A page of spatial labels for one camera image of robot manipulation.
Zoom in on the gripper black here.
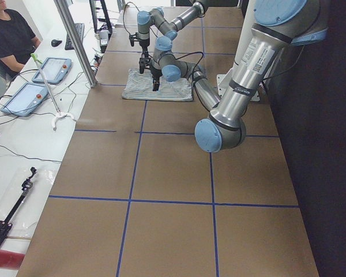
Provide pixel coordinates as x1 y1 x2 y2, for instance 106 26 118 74
139 58 162 91
139 39 150 59

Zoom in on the navy white striped polo shirt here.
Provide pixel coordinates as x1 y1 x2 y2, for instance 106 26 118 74
122 68 193 102

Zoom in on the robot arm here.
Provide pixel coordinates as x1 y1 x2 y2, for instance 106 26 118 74
137 1 330 152
129 0 209 73

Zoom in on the black keyboard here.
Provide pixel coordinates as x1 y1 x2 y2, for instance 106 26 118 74
64 23 85 51

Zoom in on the black computer mouse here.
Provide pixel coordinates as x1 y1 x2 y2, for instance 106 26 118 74
51 39 62 47

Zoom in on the far blue teach pendant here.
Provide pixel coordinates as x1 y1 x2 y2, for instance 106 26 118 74
37 57 72 85

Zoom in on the blue teach pendant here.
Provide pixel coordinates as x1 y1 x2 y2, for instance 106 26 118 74
37 57 72 85
0 83 48 117

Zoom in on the white grabber stick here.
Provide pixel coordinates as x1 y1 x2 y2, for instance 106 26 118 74
31 53 76 131

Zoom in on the near blue teach pendant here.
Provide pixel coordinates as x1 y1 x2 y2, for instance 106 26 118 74
0 83 48 117

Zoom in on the person in black shirt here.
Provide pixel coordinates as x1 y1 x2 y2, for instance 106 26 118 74
0 1 41 77

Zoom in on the black tripod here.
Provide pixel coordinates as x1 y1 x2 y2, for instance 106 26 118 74
0 167 37 247

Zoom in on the red cylinder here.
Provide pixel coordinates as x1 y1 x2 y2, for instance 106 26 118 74
0 249 25 270

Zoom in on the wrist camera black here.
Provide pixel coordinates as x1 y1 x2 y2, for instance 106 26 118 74
129 33 140 47

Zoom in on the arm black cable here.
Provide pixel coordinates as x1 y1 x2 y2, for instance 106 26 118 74
175 51 205 84
122 1 140 35

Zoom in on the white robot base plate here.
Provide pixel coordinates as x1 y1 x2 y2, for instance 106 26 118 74
216 73 262 102

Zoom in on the aluminium frame post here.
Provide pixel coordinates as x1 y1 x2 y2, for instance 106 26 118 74
54 0 97 88

